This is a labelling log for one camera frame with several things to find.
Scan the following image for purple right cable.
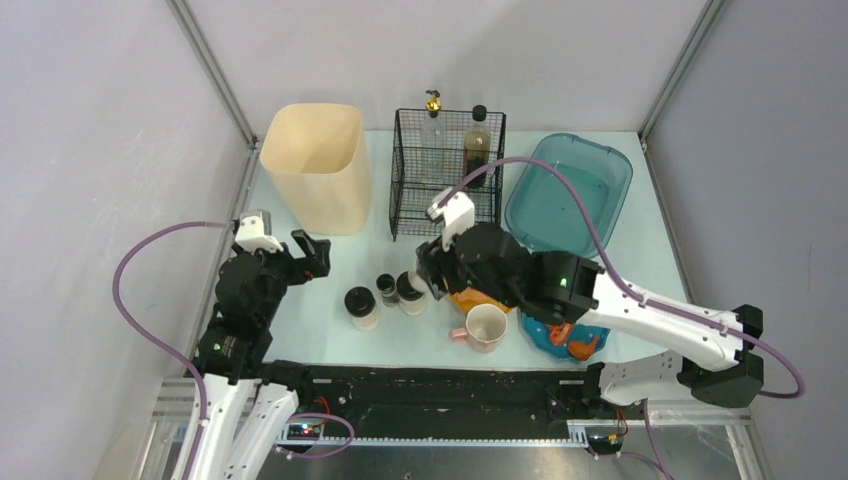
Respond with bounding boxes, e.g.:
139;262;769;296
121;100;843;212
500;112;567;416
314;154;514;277
440;156;807;400

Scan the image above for yellow dotted plate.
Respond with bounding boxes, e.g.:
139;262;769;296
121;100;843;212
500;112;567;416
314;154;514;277
449;288;513;314

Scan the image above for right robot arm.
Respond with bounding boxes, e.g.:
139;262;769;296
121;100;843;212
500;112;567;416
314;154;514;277
416;223;764;409

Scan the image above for black wire basket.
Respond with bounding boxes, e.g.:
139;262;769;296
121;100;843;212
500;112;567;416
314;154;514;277
388;108;507;239

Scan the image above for brown sauce bottle black cap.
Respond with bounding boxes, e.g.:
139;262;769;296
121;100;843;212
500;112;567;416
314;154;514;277
463;105;491;176

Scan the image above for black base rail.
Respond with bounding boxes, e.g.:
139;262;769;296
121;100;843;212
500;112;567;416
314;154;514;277
262;361;616;440

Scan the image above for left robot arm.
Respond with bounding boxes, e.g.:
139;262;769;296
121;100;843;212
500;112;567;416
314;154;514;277
173;230;331;479

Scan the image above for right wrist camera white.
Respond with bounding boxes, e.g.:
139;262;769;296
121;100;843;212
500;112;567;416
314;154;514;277
426;188;475;252

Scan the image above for teal plastic basin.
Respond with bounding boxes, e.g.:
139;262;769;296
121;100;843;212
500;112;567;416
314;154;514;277
504;133;633;258

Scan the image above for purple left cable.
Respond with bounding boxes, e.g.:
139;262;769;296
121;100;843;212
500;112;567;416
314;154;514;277
111;221;236;480

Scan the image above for small pepper shaker jar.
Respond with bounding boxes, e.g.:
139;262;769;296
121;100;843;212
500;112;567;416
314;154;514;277
375;273;399;308

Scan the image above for purple cable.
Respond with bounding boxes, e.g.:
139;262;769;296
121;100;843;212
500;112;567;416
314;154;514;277
111;221;236;480
440;156;807;400

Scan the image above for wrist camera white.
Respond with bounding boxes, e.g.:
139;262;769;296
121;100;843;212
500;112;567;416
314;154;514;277
233;209;283;254
426;188;475;252

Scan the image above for pink white mug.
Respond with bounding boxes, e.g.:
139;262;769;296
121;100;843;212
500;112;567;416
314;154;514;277
449;304;508;353

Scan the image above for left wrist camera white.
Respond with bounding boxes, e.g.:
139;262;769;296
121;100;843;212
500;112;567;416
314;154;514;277
233;209;283;254

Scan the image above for clear bottle gold pump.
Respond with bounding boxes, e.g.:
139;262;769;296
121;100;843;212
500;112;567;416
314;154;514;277
421;89;445;150

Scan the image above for spice jar black lid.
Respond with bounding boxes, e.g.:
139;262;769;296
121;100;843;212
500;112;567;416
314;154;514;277
344;286;380;331
395;272;427;316

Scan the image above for food scraps on blue plate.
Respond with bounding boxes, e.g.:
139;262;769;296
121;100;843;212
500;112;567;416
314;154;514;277
547;324;603;361

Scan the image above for beige plastic bin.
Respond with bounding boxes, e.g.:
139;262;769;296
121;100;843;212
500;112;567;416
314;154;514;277
260;103;373;235

